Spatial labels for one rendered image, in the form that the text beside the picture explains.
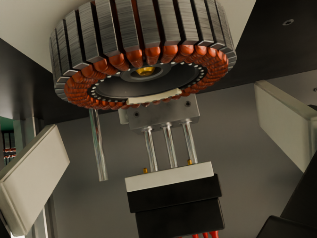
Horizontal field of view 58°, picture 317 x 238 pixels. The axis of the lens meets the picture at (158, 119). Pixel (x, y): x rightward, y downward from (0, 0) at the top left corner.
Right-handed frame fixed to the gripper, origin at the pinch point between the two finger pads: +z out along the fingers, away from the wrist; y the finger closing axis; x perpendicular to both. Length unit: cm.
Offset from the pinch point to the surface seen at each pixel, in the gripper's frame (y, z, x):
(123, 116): -4.4, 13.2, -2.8
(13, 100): -15.4, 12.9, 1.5
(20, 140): -19.7, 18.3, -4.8
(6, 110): -17.9, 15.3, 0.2
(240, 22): 6.9, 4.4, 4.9
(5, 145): -29.3, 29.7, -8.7
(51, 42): -4.6, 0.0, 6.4
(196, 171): 1.9, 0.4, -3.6
